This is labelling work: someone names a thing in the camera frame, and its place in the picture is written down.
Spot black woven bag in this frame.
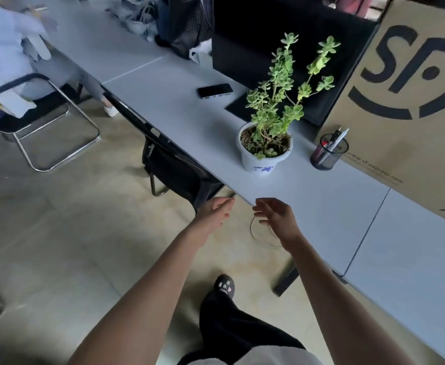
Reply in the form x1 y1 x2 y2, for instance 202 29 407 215
155 0 215 60

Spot colourful magazine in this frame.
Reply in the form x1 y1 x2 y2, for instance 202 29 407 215
0 70 37 120

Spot black office chair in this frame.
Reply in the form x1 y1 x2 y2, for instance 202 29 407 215
101 86 238 215

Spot person's left hand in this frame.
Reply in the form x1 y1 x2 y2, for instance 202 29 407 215
194 197 235 240

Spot person's right hand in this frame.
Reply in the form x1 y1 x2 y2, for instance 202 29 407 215
252 197 303 250

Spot coiled white cable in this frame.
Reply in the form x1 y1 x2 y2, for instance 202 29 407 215
250 215 284 249

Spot person's right forearm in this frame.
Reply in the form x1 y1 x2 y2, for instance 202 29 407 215
282 235 411 365

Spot black mesh pen holder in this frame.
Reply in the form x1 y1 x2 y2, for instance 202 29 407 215
310 133 349 171

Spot black monitor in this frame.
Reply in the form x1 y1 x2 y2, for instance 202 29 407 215
211 0 381 128

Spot person's left forearm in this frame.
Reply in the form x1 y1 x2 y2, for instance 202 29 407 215
67 223 212 365

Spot large brown cardboard box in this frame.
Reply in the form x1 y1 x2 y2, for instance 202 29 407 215
315 0 445 234

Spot black slipper with face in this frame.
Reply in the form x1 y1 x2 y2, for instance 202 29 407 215
214 274 236 299

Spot green succulent plant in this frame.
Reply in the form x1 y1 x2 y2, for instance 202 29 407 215
245 32 341 160

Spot chrome frame chair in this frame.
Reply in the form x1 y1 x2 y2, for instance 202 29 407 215
0 73 102 173

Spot person's black trousers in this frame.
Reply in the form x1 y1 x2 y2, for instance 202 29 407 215
178 290 307 365

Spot white ceramic flower pot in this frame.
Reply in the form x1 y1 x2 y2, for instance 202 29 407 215
239 121 294 178

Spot black table leg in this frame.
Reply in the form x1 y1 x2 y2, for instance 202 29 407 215
273 258 300 298

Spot silver pen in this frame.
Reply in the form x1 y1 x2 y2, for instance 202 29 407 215
328 128 350 152

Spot black smartphone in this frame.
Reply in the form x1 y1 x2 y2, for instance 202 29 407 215
197 83 234 99

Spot person's white shirt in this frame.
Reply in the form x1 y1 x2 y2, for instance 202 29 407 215
203 345 323 365

